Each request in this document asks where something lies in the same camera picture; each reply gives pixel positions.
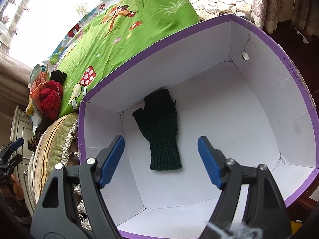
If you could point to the dark brown knit cuff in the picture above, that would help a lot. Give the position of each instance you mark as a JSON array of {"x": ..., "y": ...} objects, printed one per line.
[{"x": 58, "y": 76}]

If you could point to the purple cardboard box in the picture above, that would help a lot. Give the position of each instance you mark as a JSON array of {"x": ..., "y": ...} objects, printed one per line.
[{"x": 233, "y": 84}]

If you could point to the beige heavy curtain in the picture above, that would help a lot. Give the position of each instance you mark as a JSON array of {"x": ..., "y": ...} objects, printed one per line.
[{"x": 303, "y": 14}]

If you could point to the dark green knit glove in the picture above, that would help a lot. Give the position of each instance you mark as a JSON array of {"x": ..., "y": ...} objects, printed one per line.
[{"x": 157, "y": 121}]

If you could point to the striped tasselled cushion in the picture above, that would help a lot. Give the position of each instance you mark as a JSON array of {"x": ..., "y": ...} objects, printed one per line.
[{"x": 58, "y": 145}]

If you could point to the leopard print scrunchie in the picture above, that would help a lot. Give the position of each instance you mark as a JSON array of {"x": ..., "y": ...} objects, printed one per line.
[{"x": 33, "y": 143}]

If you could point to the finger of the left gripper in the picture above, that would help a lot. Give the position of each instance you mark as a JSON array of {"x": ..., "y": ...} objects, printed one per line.
[
  {"x": 11, "y": 148},
  {"x": 7, "y": 167}
]

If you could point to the dark red fluffy knit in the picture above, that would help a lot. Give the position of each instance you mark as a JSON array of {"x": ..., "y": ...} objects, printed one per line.
[{"x": 50, "y": 99}]

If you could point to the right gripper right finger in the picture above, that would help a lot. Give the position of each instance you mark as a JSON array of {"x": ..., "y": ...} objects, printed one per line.
[{"x": 265, "y": 211}]

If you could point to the green cartoon mushroom bedsheet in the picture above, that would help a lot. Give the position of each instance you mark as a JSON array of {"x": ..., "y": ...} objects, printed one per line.
[{"x": 110, "y": 35}]

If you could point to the white lace floral curtain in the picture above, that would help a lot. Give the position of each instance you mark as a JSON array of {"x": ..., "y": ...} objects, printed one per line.
[{"x": 31, "y": 29}]

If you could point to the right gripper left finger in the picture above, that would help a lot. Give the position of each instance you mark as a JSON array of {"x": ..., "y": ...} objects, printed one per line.
[{"x": 56, "y": 214}]

